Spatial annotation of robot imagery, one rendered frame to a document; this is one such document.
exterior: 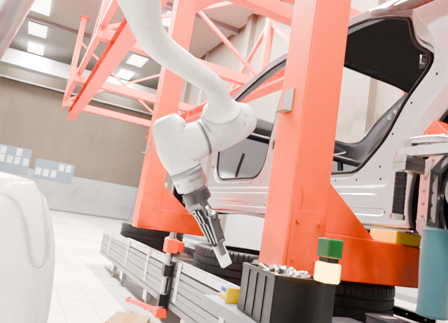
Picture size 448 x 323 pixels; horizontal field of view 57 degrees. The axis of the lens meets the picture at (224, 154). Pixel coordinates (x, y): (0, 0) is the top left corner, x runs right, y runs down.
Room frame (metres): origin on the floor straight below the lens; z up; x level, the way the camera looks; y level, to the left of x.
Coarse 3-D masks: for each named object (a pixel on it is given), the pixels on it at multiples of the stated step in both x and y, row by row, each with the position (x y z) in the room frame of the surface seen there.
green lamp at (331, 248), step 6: (318, 240) 0.90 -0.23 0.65; (324, 240) 0.88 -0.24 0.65; (330, 240) 0.87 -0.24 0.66; (336, 240) 0.88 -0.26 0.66; (318, 246) 0.90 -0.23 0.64; (324, 246) 0.88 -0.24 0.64; (330, 246) 0.87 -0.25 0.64; (336, 246) 0.88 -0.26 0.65; (342, 246) 0.88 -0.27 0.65; (318, 252) 0.90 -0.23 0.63; (324, 252) 0.88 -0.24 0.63; (330, 252) 0.87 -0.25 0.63; (336, 252) 0.88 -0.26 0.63; (342, 252) 0.88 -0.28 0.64; (336, 258) 0.88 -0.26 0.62
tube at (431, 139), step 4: (420, 136) 1.25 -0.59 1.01; (424, 136) 1.23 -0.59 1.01; (428, 136) 1.22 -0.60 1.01; (432, 136) 1.21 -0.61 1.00; (436, 136) 1.20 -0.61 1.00; (440, 136) 1.19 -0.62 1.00; (444, 136) 1.18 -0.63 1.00; (404, 140) 1.29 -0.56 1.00; (408, 140) 1.28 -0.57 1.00; (412, 140) 1.27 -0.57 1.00; (416, 140) 1.25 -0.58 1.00; (420, 140) 1.24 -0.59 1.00; (424, 140) 1.23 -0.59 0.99; (428, 140) 1.22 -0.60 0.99; (432, 140) 1.21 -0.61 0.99; (436, 140) 1.20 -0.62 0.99; (440, 140) 1.19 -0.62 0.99; (444, 140) 1.18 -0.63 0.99; (404, 144) 1.29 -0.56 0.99; (408, 144) 1.28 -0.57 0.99; (412, 144) 1.27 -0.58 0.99; (416, 144) 1.26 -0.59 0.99; (420, 144) 1.25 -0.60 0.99
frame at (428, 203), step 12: (432, 156) 1.41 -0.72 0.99; (444, 156) 1.37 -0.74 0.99; (432, 168) 1.41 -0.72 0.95; (444, 168) 1.42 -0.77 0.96; (420, 180) 1.45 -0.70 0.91; (432, 180) 1.42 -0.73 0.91; (420, 192) 1.44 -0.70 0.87; (432, 192) 1.42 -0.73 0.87; (420, 204) 1.44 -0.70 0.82; (432, 204) 1.46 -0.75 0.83; (420, 216) 1.44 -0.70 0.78; (432, 216) 1.44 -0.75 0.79; (420, 228) 1.43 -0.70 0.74
